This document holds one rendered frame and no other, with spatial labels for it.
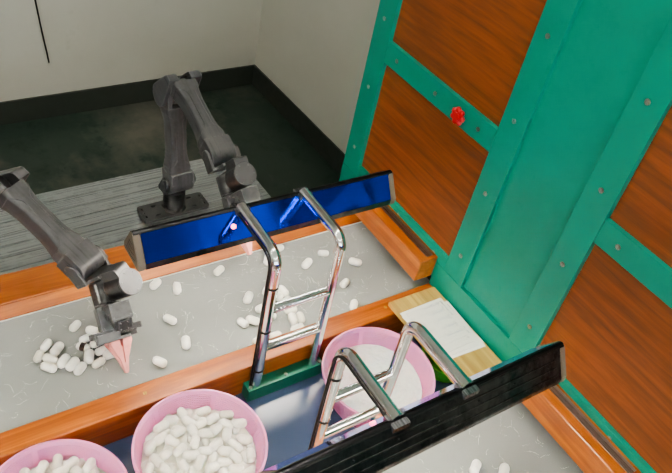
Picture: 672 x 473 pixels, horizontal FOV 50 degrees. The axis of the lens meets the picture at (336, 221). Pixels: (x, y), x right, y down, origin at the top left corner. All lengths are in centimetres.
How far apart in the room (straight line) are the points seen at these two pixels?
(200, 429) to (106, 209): 81
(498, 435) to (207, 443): 64
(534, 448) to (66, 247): 110
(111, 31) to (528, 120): 248
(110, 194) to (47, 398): 77
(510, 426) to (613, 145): 69
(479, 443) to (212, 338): 65
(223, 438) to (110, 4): 246
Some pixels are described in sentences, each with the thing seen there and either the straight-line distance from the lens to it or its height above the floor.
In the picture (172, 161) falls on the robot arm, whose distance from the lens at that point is 200.
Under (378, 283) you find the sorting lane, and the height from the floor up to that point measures 74.
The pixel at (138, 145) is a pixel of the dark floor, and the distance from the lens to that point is 356.
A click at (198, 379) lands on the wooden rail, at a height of 76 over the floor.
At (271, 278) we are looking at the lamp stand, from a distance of 140.
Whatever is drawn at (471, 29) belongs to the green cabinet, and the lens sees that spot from 167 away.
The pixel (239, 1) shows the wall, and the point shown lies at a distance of 387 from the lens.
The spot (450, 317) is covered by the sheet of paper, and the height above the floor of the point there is 78.
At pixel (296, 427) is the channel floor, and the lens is 166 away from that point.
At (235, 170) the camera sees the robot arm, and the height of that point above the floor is 105.
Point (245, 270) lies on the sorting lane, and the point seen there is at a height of 74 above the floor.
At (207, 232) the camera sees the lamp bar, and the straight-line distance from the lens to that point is 145.
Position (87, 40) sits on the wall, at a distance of 363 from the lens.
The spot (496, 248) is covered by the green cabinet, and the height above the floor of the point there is 101.
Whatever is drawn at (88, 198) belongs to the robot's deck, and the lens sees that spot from 218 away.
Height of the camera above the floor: 204
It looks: 39 degrees down
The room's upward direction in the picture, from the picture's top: 13 degrees clockwise
